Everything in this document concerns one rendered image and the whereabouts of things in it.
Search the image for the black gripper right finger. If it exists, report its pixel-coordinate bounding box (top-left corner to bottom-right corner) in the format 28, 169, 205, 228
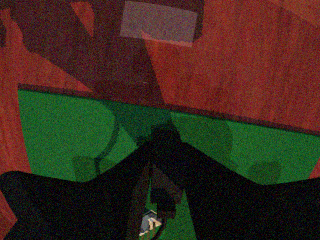
183, 143, 320, 240

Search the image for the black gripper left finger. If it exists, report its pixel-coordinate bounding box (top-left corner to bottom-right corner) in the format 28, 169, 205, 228
0, 141, 153, 240

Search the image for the green circuit board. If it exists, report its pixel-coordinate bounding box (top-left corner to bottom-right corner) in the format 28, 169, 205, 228
17, 88, 320, 240

